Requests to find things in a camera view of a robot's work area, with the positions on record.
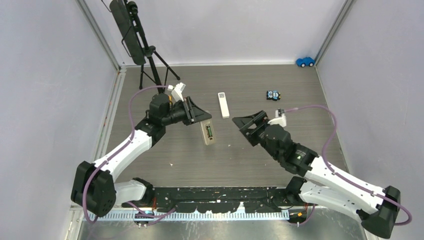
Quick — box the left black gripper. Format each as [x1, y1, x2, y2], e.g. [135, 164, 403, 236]
[162, 97, 211, 127]

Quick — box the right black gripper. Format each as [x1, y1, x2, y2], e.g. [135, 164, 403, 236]
[232, 110, 281, 161]

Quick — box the short white remote control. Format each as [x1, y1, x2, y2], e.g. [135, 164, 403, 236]
[200, 119, 216, 146]

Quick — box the long white remote control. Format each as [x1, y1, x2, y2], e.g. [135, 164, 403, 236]
[217, 92, 230, 119]

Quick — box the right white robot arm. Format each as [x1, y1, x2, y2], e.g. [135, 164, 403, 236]
[232, 110, 401, 239]

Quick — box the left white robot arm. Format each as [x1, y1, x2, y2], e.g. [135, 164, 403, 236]
[70, 93, 212, 220]

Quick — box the small blue robot toy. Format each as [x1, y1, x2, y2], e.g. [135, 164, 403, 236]
[266, 90, 281, 101]

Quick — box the black tripod stand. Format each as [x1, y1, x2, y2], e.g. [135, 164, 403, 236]
[125, 0, 181, 90]

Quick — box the blue toy car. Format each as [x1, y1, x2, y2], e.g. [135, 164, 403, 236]
[295, 57, 315, 68]

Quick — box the black light panel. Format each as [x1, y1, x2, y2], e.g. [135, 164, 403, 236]
[109, 0, 146, 66]

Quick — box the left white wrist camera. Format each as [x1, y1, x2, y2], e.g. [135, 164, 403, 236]
[167, 82, 186, 102]

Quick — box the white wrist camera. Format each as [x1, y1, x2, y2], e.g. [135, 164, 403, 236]
[268, 108, 287, 128]
[167, 82, 186, 102]

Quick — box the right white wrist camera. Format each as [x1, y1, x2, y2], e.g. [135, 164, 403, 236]
[268, 108, 287, 128]

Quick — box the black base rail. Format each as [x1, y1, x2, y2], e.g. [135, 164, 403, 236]
[131, 186, 307, 214]

